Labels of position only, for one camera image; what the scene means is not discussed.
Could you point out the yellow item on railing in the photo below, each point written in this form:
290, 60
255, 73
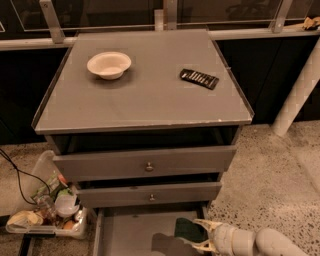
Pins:
311, 23

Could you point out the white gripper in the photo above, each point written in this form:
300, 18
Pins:
224, 238

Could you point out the grey bottom drawer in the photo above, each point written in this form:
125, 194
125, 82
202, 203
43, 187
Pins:
145, 230

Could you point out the grey drawer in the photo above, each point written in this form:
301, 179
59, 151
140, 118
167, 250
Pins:
144, 163
148, 195
145, 230

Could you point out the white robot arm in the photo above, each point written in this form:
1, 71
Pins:
267, 241

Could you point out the clear plastic bin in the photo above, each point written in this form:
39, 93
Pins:
35, 212

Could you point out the grey top drawer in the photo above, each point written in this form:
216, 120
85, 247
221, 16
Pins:
144, 163

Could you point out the white cup in bin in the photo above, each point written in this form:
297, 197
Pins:
66, 206

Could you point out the grey middle drawer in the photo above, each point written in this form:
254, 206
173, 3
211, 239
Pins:
148, 195

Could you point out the green yellow sponge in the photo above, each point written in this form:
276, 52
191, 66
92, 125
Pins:
186, 229

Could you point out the metal railing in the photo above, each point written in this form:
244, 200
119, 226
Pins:
39, 24

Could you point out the grey drawer cabinet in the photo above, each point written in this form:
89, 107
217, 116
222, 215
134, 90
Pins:
149, 107

